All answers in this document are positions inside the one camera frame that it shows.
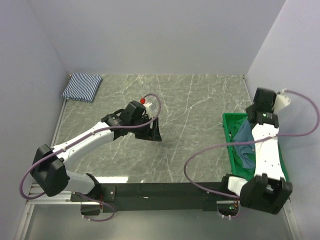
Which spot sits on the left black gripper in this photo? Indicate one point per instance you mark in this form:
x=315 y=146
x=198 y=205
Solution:
x=150 y=133

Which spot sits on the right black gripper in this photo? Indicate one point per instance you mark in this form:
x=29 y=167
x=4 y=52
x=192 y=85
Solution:
x=247 y=109

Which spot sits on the light blue tank top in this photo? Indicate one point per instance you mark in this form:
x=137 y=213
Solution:
x=246 y=152

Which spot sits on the blue white striped tank top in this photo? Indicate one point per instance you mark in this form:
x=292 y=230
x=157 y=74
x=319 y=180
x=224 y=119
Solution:
x=82 y=87

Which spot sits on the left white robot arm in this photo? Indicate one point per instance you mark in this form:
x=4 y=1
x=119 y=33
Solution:
x=53 y=173

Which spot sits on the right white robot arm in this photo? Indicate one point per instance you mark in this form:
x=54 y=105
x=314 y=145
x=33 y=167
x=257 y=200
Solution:
x=268 y=189

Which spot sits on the green tank top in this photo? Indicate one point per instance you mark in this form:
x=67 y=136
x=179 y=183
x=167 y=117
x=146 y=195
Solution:
x=234 y=130

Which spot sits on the green plastic bin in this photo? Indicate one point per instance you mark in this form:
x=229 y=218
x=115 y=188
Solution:
x=268 y=155

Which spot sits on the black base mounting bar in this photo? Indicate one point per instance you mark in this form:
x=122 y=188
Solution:
x=153 y=197

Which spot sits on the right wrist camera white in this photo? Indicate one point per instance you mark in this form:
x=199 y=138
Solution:
x=281 y=101

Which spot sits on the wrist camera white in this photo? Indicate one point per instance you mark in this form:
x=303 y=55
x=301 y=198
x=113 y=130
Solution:
x=147 y=105
x=281 y=101

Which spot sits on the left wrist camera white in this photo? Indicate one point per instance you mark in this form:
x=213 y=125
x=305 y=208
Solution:
x=147 y=105

